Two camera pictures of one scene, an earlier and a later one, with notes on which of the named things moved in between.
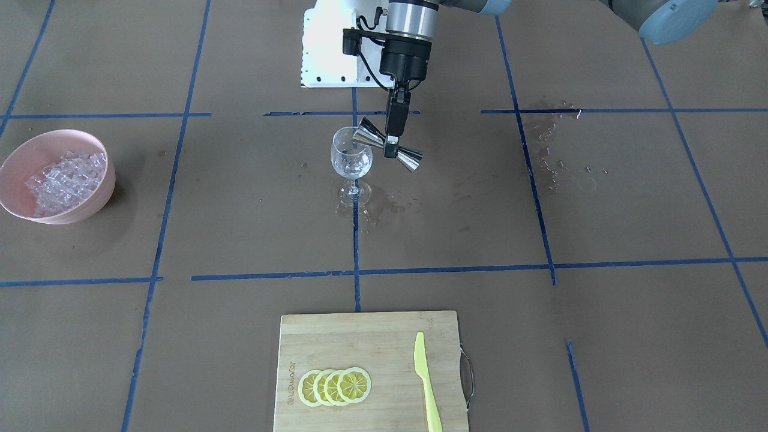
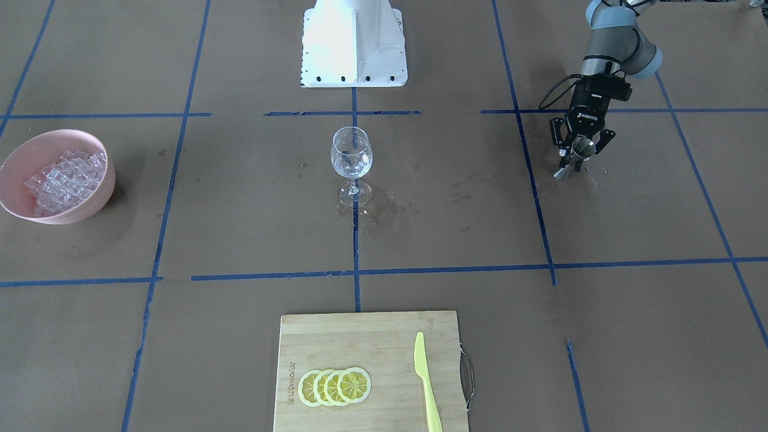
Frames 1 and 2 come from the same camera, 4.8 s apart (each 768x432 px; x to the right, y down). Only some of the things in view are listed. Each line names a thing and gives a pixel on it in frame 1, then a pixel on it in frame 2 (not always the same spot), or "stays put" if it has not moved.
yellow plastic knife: [434, 424] stays put
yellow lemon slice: [306, 388] stays put
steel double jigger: [368, 134] to [582, 149]
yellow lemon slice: [318, 387] stays put
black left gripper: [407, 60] to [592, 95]
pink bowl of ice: [57, 177] stays put
